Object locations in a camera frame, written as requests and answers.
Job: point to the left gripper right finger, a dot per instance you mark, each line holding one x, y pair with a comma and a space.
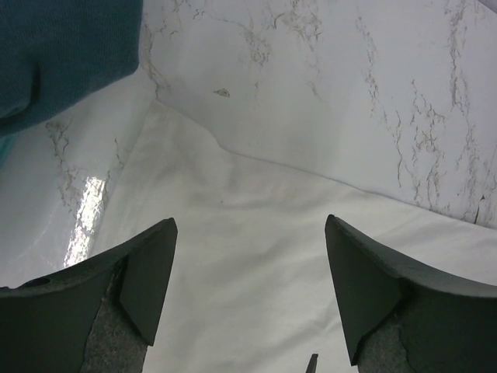
401, 315

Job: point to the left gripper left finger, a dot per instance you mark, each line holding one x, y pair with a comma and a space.
100, 315

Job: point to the white robot print t shirt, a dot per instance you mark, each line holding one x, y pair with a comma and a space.
251, 288

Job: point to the teal laundry basket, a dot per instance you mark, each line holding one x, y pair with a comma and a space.
6, 144

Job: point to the grey blue t shirt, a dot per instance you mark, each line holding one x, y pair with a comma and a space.
55, 53

